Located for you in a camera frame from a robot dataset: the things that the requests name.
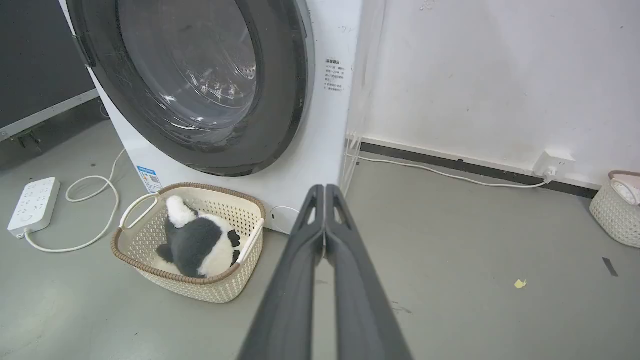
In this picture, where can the round dark washing machine door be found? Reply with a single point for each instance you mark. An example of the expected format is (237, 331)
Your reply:
(200, 85)

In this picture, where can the cream woven laundry basket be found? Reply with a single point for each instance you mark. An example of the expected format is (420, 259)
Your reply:
(220, 287)

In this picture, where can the dark panel with metal frame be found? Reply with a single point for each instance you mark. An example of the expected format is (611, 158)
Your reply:
(35, 55)

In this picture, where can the white washing machine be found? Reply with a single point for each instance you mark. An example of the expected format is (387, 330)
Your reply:
(320, 145)

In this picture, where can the black and white panda plush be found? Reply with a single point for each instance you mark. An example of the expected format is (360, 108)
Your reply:
(197, 245)

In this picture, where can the yellow paper scrap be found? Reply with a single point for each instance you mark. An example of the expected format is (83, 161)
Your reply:
(520, 283)

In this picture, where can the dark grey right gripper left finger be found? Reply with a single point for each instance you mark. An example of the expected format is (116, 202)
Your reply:
(287, 295)

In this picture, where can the black tape strip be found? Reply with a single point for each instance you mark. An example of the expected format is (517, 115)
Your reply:
(610, 266)

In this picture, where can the white power strip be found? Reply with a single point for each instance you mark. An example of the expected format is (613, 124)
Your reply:
(34, 206)

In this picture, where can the cream basket with pink rim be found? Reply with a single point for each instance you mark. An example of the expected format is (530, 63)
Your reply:
(615, 215)

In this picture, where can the blue energy label sticker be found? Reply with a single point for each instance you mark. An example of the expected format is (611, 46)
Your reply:
(149, 179)

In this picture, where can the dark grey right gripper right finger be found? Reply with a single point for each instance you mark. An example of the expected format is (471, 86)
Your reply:
(362, 300)

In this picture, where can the white wall plug adapter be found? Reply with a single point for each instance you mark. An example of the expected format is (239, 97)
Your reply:
(552, 164)

